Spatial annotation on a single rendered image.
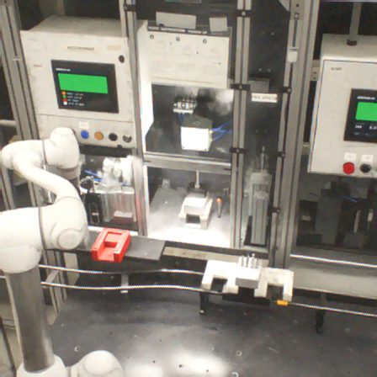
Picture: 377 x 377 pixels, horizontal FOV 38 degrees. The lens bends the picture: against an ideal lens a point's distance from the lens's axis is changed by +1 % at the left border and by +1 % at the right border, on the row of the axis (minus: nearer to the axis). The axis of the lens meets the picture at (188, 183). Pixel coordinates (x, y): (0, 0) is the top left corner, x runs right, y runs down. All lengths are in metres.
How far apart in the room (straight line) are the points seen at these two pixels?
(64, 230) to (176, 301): 0.99
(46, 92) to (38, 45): 0.19
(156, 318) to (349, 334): 0.82
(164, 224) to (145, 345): 0.57
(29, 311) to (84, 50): 0.95
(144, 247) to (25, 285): 0.79
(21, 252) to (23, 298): 0.17
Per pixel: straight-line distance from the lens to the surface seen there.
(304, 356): 2.37
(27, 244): 1.71
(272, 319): 2.48
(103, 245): 2.46
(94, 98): 2.18
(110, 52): 2.10
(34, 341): 1.91
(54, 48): 2.19
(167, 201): 2.73
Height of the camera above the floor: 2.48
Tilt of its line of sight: 33 degrees down
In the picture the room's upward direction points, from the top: 1 degrees counter-clockwise
